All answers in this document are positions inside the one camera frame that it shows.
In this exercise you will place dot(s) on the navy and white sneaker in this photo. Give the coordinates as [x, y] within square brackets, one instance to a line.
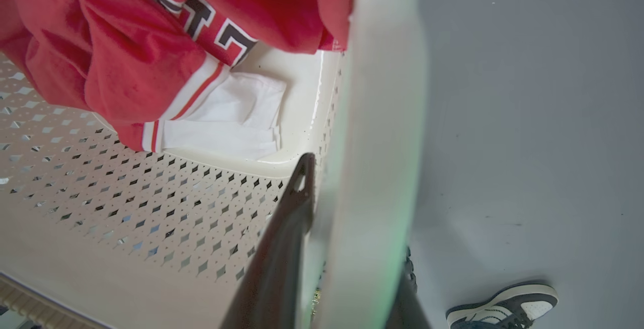
[503, 308]

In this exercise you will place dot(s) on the white folded cloth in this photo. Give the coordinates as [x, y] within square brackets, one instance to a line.
[236, 117]

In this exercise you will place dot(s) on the white perforated plastic laundry basket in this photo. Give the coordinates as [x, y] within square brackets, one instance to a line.
[151, 208]

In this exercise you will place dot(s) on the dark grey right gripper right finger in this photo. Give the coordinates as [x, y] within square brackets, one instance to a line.
[405, 304]

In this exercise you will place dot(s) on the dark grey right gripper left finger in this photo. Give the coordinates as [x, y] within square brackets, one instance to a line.
[274, 268]

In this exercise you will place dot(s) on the red jersey with white trim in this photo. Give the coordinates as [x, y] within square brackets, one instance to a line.
[151, 42]

